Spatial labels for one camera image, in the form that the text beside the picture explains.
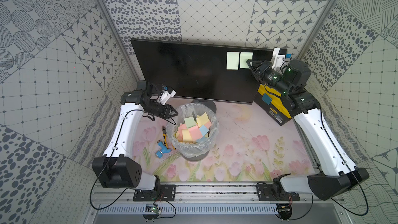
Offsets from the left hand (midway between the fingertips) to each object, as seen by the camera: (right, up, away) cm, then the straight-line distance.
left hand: (171, 110), depth 76 cm
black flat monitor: (+11, +24, +25) cm, 37 cm away
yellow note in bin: (+8, -13, -1) cm, 15 cm away
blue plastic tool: (-6, -23, +10) cm, 25 cm away
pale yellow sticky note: (+16, -5, +2) cm, 17 cm away
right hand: (+34, +20, -13) cm, 42 cm away
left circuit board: (-8, -46, -6) cm, 47 cm away
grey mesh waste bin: (+12, -27, +8) cm, 31 cm away
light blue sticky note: (+16, -9, 0) cm, 19 cm away
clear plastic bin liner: (+13, -15, -13) cm, 24 cm away
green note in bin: (+9, -6, +4) cm, 11 cm away
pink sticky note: (+12, -11, -1) cm, 16 cm away
